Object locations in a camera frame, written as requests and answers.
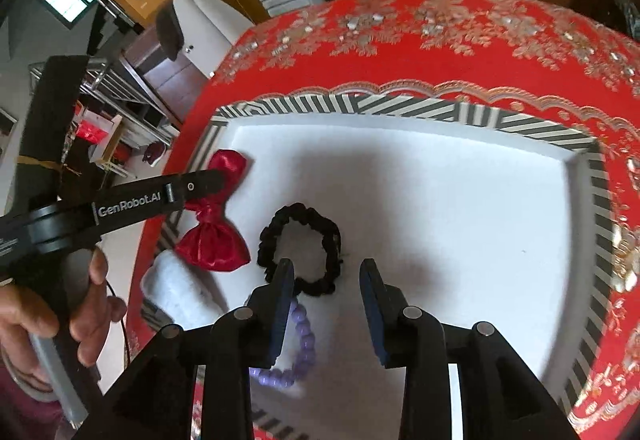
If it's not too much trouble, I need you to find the thin black cable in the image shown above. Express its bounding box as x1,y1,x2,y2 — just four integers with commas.
106,279,132,367

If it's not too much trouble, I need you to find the white upholstered chair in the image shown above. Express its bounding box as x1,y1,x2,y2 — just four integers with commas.
172,0,257,77

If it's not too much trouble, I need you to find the striped box with white inside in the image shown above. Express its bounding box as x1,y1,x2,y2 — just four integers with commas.
141,92,609,440

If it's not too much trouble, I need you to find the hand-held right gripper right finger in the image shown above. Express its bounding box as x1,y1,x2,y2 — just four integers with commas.
359,258,572,440

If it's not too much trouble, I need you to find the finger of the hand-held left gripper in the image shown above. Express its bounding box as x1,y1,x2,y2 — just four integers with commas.
94,169,227,225

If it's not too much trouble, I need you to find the metal wire rack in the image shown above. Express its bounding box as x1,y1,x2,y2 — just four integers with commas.
30,60,181,171

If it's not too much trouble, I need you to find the person's left hand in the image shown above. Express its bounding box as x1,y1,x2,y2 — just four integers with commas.
0,249,127,367

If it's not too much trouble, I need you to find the red embroidered tablecloth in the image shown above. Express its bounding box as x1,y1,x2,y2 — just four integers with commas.
124,0,640,440

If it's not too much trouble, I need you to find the white fluffy hair accessory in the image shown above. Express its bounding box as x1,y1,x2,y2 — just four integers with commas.
140,252,227,332

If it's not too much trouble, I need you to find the black fabric scrunchie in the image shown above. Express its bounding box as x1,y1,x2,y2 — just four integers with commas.
257,202,345,297

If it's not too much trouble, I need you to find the person's left forearm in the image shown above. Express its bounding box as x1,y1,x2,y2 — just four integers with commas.
0,349,72,440

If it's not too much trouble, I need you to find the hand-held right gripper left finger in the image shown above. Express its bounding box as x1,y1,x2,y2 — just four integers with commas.
72,258,296,440

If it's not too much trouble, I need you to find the red satin bow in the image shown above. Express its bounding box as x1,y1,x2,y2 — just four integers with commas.
174,149,252,274

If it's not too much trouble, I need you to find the purple bead bracelet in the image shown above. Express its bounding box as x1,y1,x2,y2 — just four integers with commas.
249,298,318,392

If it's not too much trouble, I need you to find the black cloth on chair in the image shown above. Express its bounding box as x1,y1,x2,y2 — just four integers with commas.
155,0,184,62

